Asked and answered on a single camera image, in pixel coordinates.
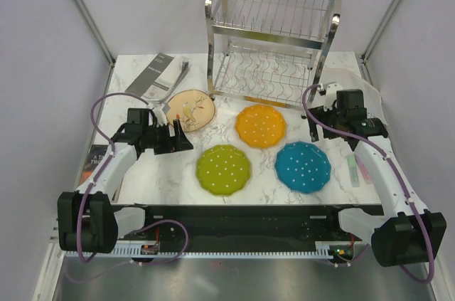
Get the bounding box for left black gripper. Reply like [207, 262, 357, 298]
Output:
[143, 120, 193, 155]

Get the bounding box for beige bird plate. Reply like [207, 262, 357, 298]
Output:
[166, 90, 216, 132]

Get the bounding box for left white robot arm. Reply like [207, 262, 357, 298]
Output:
[57, 108, 193, 255]

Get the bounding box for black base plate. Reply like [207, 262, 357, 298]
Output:
[113, 204, 385, 254]

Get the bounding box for grey spiral bound booklet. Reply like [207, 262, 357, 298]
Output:
[125, 53, 190, 104]

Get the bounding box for orange polka dot plate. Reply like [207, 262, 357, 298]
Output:
[235, 104, 287, 149]

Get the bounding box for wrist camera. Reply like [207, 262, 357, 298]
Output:
[317, 82, 343, 110]
[152, 104, 170, 127]

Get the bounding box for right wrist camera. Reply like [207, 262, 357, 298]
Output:
[317, 82, 343, 110]

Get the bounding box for Tale of Two Cities book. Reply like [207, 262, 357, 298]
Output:
[79, 144, 108, 184]

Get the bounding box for white cloth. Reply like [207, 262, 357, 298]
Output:
[321, 69, 387, 125]

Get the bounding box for green polka dot plate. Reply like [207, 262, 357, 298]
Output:
[196, 144, 252, 196]

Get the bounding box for white slotted cable duct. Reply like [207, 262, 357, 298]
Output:
[65, 241, 338, 259]

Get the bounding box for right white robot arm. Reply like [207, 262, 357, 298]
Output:
[302, 83, 446, 275]

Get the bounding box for stainless steel dish rack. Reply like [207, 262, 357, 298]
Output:
[204, 0, 342, 110]

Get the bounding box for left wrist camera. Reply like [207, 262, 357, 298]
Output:
[152, 104, 170, 127]

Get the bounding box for blue polka dot plate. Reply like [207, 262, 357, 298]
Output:
[274, 142, 331, 194]

